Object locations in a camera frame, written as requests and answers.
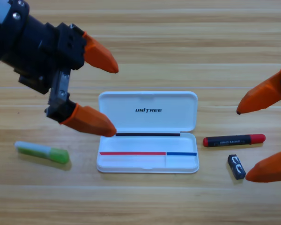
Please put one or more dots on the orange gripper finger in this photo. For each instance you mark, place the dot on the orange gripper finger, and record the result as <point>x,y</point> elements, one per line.
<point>91,120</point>
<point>271,168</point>

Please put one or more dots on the black eraser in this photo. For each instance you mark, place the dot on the black eraser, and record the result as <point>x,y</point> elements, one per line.
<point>236,167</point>

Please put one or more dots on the red and black marker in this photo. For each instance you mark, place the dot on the red and black marker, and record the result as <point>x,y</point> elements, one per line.
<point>231,140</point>

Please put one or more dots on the white Unitree pencil case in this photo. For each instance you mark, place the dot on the white Unitree pencil case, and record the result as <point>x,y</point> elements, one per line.
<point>147,131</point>

